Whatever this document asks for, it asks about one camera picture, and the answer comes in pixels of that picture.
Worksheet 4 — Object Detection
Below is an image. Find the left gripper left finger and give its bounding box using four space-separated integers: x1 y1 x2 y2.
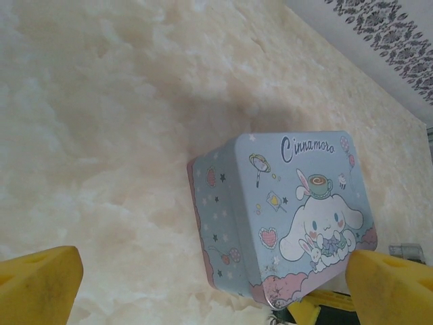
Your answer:
0 246 84 325

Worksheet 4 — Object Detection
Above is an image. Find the blue cartoon tin box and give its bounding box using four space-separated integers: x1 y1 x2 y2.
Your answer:
186 131 379 311

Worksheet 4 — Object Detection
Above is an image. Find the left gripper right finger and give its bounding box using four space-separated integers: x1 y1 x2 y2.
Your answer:
344 250 433 325

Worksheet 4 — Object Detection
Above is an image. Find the small dark padlock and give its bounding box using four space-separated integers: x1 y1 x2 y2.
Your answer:
388 242 426 267

